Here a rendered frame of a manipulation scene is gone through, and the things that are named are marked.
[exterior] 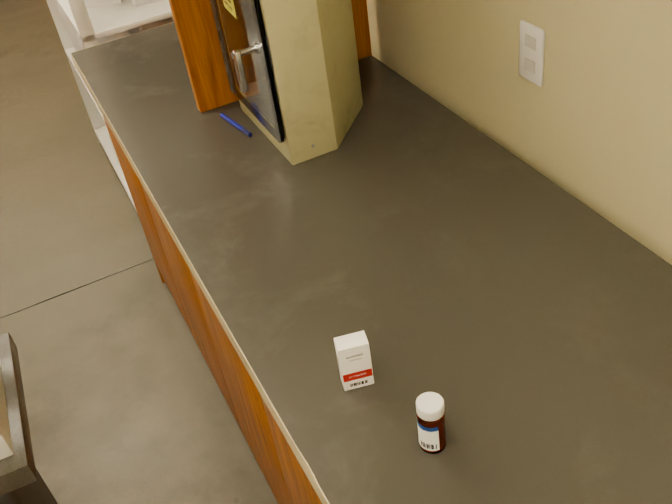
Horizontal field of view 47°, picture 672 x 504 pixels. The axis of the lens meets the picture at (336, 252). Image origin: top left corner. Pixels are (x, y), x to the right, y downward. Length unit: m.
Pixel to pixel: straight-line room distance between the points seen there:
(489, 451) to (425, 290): 0.34
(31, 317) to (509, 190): 2.03
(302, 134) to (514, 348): 0.70
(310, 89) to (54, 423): 1.48
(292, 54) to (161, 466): 1.32
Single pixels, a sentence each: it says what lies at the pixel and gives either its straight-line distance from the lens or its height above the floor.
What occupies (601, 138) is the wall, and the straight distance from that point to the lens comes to 1.47.
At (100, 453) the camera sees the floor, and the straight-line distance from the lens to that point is 2.50.
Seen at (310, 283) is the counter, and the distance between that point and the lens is 1.36.
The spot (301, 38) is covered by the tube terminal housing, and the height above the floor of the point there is 1.21.
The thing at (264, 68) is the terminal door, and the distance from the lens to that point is 1.59.
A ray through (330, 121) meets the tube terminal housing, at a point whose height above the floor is 1.01.
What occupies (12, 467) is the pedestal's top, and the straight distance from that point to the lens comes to 1.26.
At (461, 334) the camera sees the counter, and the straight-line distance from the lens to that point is 1.24.
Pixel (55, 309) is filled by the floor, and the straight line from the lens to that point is 3.06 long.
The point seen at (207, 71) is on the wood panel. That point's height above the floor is 1.04.
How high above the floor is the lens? 1.83
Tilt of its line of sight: 39 degrees down
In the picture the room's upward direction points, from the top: 9 degrees counter-clockwise
